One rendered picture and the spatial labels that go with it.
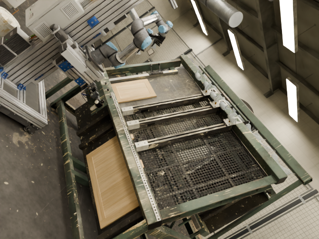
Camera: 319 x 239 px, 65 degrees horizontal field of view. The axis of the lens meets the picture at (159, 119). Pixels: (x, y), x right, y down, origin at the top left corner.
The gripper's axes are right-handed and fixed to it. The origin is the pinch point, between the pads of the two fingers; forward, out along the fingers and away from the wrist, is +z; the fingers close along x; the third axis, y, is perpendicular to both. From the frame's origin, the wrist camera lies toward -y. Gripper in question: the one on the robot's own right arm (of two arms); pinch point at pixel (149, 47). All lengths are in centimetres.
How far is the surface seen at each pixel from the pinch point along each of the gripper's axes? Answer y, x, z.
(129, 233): 39, -174, 54
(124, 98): 7, -23, 63
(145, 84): 26, 11, 52
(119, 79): -5, 12, 68
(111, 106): -4, -42, 65
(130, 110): 15, -47, 52
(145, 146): 35, -95, 42
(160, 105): 43, -32, 37
